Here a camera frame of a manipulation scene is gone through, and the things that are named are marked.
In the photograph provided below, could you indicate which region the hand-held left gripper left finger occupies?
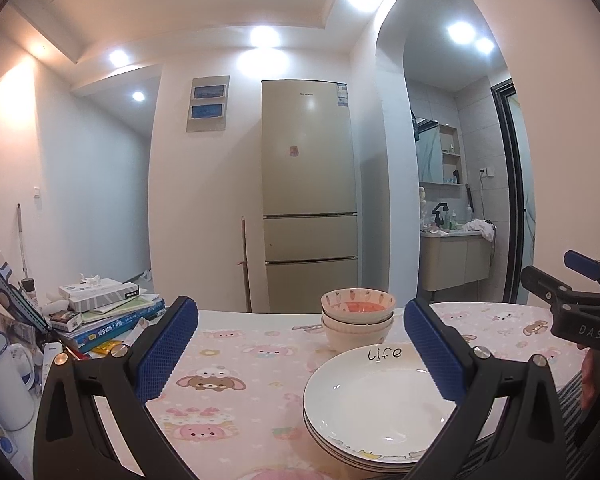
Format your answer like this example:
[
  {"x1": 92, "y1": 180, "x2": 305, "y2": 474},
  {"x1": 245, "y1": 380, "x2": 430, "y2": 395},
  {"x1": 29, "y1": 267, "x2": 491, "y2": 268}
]
[{"x1": 32, "y1": 296, "x2": 199, "y2": 480}]

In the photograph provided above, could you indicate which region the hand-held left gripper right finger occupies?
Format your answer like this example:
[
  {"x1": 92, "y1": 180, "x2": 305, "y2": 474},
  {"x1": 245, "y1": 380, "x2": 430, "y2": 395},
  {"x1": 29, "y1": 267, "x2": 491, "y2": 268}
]
[{"x1": 403, "y1": 299, "x2": 567, "y2": 480}]

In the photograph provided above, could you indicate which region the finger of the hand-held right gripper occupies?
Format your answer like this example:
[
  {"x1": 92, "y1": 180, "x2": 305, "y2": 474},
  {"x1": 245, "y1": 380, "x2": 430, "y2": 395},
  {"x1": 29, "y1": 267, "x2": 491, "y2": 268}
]
[
  {"x1": 520, "y1": 266, "x2": 588, "y2": 312},
  {"x1": 563, "y1": 250, "x2": 600, "y2": 297}
]

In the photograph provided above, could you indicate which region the white plate black lettering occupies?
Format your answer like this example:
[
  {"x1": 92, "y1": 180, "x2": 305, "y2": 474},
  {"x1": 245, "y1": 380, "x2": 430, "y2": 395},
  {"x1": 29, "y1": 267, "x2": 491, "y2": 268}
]
[{"x1": 302, "y1": 344, "x2": 462, "y2": 462}]

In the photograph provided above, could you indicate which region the pink ceramic bowl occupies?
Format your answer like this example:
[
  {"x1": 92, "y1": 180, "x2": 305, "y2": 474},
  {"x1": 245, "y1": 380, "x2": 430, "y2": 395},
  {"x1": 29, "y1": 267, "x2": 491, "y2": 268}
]
[{"x1": 322, "y1": 313, "x2": 395, "y2": 335}]

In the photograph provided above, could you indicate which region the pink bowl carrot print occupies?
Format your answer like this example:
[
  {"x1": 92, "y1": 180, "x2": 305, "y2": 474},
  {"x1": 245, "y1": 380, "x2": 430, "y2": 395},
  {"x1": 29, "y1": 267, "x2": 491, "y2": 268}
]
[{"x1": 320, "y1": 288, "x2": 397, "y2": 323}]

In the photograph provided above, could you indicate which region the person's right hand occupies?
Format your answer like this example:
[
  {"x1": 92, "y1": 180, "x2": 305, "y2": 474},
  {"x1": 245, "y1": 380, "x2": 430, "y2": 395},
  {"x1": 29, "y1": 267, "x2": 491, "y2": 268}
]
[{"x1": 580, "y1": 351, "x2": 598, "y2": 409}]

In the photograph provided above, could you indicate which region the thick blue book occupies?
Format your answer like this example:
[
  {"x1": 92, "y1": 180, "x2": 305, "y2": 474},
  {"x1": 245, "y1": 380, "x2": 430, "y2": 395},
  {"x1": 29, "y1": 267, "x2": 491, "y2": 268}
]
[{"x1": 55, "y1": 304, "x2": 175, "y2": 354}]

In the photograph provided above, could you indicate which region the green notebook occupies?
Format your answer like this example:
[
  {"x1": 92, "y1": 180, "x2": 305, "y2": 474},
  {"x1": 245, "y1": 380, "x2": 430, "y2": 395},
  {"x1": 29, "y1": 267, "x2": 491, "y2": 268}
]
[{"x1": 81, "y1": 294, "x2": 167, "y2": 325}]

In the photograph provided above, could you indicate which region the pink cartoon printed tablecloth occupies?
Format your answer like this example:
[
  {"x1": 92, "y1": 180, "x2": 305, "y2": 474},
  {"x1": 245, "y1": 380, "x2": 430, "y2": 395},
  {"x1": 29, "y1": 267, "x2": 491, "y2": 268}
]
[{"x1": 105, "y1": 301, "x2": 588, "y2": 480}]

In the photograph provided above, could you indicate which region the white crumpled towel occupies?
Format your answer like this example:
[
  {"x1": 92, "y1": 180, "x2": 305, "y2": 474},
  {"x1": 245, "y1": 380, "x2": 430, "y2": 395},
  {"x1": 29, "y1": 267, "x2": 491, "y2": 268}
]
[{"x1": 462, "y1": 218, "x2": 499, "y2": 244}]

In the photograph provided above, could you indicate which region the grey white tissue box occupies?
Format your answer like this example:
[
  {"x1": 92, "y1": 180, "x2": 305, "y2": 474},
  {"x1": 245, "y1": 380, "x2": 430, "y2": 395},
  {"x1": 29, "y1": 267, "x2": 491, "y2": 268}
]
[{"x1": 58, "y1": 275, "x2": 140, "y2": 312}]

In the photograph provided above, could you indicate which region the beige vanity cabinet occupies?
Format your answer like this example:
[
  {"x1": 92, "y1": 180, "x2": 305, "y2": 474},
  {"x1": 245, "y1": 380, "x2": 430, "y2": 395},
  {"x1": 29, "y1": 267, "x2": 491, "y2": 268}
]
[{"x1": 419, "y1": 231, "x2": 494, "y2": 292}]

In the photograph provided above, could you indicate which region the frosted glass door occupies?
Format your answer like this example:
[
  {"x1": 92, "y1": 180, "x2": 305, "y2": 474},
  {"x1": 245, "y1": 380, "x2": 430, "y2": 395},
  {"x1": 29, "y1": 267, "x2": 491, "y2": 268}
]
[{"x1": 490, "y1": 80, "x2": 537, "y2": 307}]

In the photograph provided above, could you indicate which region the cigarette pack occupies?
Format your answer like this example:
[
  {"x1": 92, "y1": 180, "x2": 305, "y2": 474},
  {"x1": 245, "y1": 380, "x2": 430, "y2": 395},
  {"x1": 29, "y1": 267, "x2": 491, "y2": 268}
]
[{"x1": 47, "y1": 309, "x2": 84, "y2": 333}]

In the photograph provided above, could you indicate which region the blue striped flat object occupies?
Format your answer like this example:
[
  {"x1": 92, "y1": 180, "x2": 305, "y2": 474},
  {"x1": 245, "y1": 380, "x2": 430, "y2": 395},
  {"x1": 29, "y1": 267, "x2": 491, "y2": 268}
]
[{"x1": 0, "y1": 259, "x2": 49, "y2": 334}]

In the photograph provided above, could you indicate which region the white enamel mug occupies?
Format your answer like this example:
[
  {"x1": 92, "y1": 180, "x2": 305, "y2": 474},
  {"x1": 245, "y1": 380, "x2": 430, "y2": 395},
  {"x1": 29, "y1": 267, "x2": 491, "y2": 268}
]
[{"x1": 0, "y1": 330, "x2": 36, "y2": 432}]

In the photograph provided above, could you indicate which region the mirror cabinet with shelves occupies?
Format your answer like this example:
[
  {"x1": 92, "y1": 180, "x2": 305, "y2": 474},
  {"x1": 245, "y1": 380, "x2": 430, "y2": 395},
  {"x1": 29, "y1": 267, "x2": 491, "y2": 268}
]
[{"x1": 413, "y1": 117, "x2": 464, "y2": 186}]

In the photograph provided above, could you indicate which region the metal mop pole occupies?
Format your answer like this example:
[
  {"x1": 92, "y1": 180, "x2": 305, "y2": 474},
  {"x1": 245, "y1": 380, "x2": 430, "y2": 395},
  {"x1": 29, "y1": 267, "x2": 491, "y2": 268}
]
[{"x1": 16, "y1": 203, "x2": 31, "y2": 282}]

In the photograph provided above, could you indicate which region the beige three-door refrigerator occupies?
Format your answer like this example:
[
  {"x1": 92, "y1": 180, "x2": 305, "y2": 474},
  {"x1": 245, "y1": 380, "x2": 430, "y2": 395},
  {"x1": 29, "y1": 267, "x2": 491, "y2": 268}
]
[{"x1": 260, "y1": 79, "x2": 360, "y2": 315}]

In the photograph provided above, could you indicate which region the grey wall electrical panel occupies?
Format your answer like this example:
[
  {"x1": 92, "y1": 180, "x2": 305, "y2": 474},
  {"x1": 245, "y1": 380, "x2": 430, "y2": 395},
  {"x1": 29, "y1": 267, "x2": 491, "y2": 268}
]
[{"x1": 186, "y1": 75, "x2": 230, "y2": 134}]

